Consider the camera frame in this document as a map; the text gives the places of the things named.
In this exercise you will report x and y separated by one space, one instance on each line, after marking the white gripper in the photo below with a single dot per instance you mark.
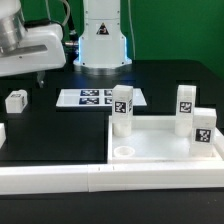
41 49

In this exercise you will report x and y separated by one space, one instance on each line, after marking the white square tabletop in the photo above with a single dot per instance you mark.
153 139

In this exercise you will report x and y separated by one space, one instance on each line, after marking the white left obstacle bar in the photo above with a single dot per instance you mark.
2 134

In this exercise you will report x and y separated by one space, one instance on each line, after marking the white obstacle bar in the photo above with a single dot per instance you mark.
110 177
2 134

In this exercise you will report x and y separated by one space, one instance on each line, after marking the white front obstacle bar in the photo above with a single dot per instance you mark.
110 177

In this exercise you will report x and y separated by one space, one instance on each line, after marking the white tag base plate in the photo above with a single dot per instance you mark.
84 98

